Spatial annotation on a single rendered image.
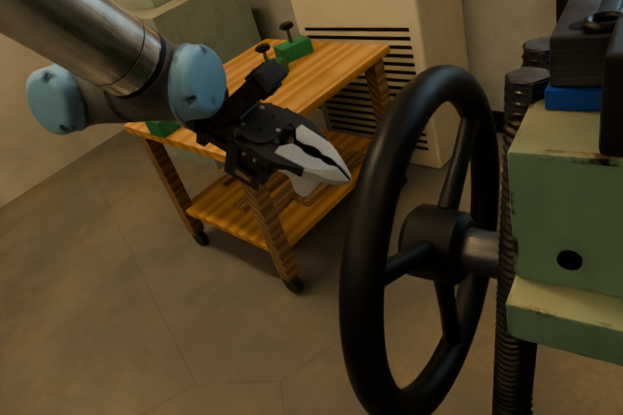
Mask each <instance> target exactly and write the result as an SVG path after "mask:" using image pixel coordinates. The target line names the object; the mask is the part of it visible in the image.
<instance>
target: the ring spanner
mask: <svg viewBox="0 0 623 415"><path fill-rule="evenodd" d="M622 3H623V0H603V1H602V3H601V5H600V8H599V10H598V12H594V13H591V14H590V15H588V16H586V17H585V18H584V19H583V20H582V22H581V28H582V29H583V30H584V31H586V32H589V33H596V34H603V33H611V32H612V31H613V29H614V26H615V24H616V22H617V21H618V20H620V19H623V11H620V8H621V6H622ZM601 21H610V22H603V23H599V22H601Z"/></svg>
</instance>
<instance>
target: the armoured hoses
mask: <svg viewBox="0 0 623 415"><path fill-rule="evenodd" d="M522 48H523V49H524V54H523V55H522V56H521V57H522V58H523V64H522V66H521V68H520V69H514V70H511V71H508V72H507V73H505V76H504V78H505V85H504V108H503V110H504V113H505V115H504V117H503V120H504V121H505V124H504V126H503V130H504V131H505V134H504V136H503V137H502V138H503V140H504V144H503V146H502V149H503V151H504V152H503V154H502V159H503V163H502V168H503V171H502V173H501V175H502V181H501V185H502V189H501V191H500V192H501V194H502V197H501V199H500V200H501V202H502V204H501V206H500V210H501V213H500V218H501V220H500V222H499V224H500V226H501V228H500V230H499V233H500V236H499V241H500V242H499V245H498V247H499V248H500V249H499V252H498V255H499V258H498V262H499V264H498V267H497V268H498V272H497V275H498V279H497V283H498V284H497V289H498V291H497V293H496V294H497V298H496V301H497V304H496V308H497V309H496V318H495V319H496V322H495V325H496V328H495V332H496V333H495V341H494V342H495V346H494V347H495V350H494V354H495V355H494V362H493V363H494V367H493V369H494V372H493V374H494V376H493V387H492V388H493V391H492V393H493V396H492V398H493V399H492V414H491V415H532V414H533V410H532V409H531V408H532V407H533V404H532V403H531V401H532V399H533V397H532V394H533V391H532V390H533V384H534V382H533V381H534V374H535V373H534V371H535V362H536V353H537V344H536V343H532V342H529V341H526V340H522V339H518V338H515V337H512V336H511V335H509V333H508V328H507V317H506V305H505V303H506V300H507V298H508V296H509V293H510V290H511V287H512V284H513V282H514V279H515V264H514V249H513V234H512V219H511V204H510V189H509V174H508V159H507V153H508V150H509V148H510V146H511V144H512V142H513V140H514V139H515V135H516V133H517V131H518V129H519V127H520V125H521V122H522V120H523V118H524V117H525V115H526V113H527V111H528V107H529V106H530V105H532V104H534V103H535V102H536V101H539V100H541V99H542V98H544V91H545V89H546V87H547V85H548V82H549V80H550V71H548V69H550V37H541V38H537V39H533V40H529V41H525V42H524V44H523V45H522Z"/></svg>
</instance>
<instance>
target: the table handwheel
mask: <svg viewBox="0 0 623 415"><path fill-rule="evenodd" d="M447 101H448V102H450V103H451V104H452V105H453V106H454V107H455V109H456V110H457V112H458V114H459V116H460V119H461V121H460V125H459V129H458V132H457V136H456V140H455V144H454V148H453V152H452V156H451V162H450V166H449V168H448V171H447V175H446V178H445V181H444V184H443V187H442V190H441V194H440V197H439V202H438V205H437V207H428V206H418V207H416V208H415V209H414V210H413V211H411V212H410V213H409V214H408V215H407V216H406V218H405V220H404V222H403V224H402V226H401V229H400V236H399V243H398V253H397V254H395V255H393V256H390V257H388V247H389V241H390V235H391V230H392V225H393V220H394V216H395V211H396V207H397V204H398V200H399V196H400V192H401V187H402V183H403V180H404V177H405V173H406V170H407V168H408V165H409V162H410V160H411V157H412V154H413V151H414V149H415V146H416V144H417V142H418V139H419V137H420V135H421V133H422V131H423V129H424V128H425V126H426V124H427V123H428V121H429V120H430V118H431V117H432V115H433V114H434V113H435V111H436V110H437V109H438V108H439V107H440V106H441V105H442V104H443V103H445V102H447ZM469 161H470V171H471V206H470V215H471V216H470V215H469V213H468V212H465V211H459V210H458V209H459V206H460V201H461V197H462V192H463V189H464V181H465V176H466V173H467V168H468V164H469ZM499 205H500V158H499V147H498V139H497V133H496V127H495V122H494V118H493V114H492V111H491V107H490V102H489V100H488V98H487V96H486V94H485V92H484V90H483V88H482V87H481V85H480V84H479V82H478V81H477V79H476V78H475V77H474V76H473V75H472V74H470V73H469V72H468V71H466V70H464V69H462V68H459V67H456V66H452V65H439V66H435V67H432V68H429V69H426V70H424V71H422V72H420V73H419V74H417V75H416V76H414V77H413V78H412V79H411V80H410V81H409V82H408V83H407V84H406V85H405V86H404V87H403V88H402V89H401V90H400V91H399V92H398V94H397V95H396V96H395V98H394V99H393V100H392V102H391V103H390V105H389V106H388V108H387V110H386V112H385V113H384V115H383V117H382V119H381V120H380V122H379V123H378V126H377V128H376V130H375V133H374V135H373V137H372V140H371V142H370V144H369V146H368V148H367V151H366V154H365V156H364V159H363V162H362V166H361V169H360V172H359V175H358V178H357V182H356V184H355V188H354V192H353V195H352V199H351V202H350V210H349V215H348V219H347V224H346V230H345V235H344V241H343V248H342V255H341V264H340V275H339V291H338V313H339V329H340V338H341V345H342V352H343V357H344V362H345V366H346V370H347V374H348V376H349V380H350V384H351V387H352V389H353V391H354V393H355V395H356V397H357V398H358V400H359V401H360V403H361V405H362V407H363V408H364V409H365V411H366V412H367V413H368V414H369V415H430V414H432V413H433V412H434V411H435V410H436V409H437V407H438V406H439V405H440V404H441V402H442V401H443V400H444V398H445V397H446V395H447V394H448V393H449V391H450V390H451V387H452V386H453V384H454V382H455V380H456V378H457V376H458V374H459V372H460V370H461V368H462V367H463V365H464V361H465V359H466V356H467V354H468V351H469V349H470V346H471V345H472V342H473V339H474V336H475V333H476V330H477V326H478V322H479V319H480V316H481V312H482V309H483V306H484V302H485V298H486V293H487V290H488V286H489V281H490V278H494V279H498V275H497V272H498V268H497V267H498V264H499V262H498V258H499V255H498V252H499V249H500V248H499V247H498V245H499V242H500V241H499V236H500V233H499V232H497V228H498V218H499ZM406 273H407V274H408V275H411V276H414V277H419V278H423V279H427V280H431V281H434V285H435V290H436V295H437V299H438V303H439V314H440V320H441V328H442V336H441V338H440V340H439V343H438V345H437V347H436V349H435V351H434V353H433V355H432V357H431V358H430V360H429V361H428V363H427V364H426V366H425V367H424V369H423V370H422V371H421V373H420V374H419V375H418V376H417V377H416V379H415V380H414V381H413V382H412V383H410V384H409V385H407V386H406V387H404V388H399V387H398V386H397V385H396V383H395V381H394V379H393V377H392V374H391V371H390V368H389V365H388V356H387V350H386V342H385V329H384V293H385V286H387V285H388V284H390V283H392V282H394V281H395V280H397V279H399V278H400V277H401V276H403V275H404V274H406ZM457 284H459V285H458V289H457V293H456V296H455V288H454V285H457Z"/></svg>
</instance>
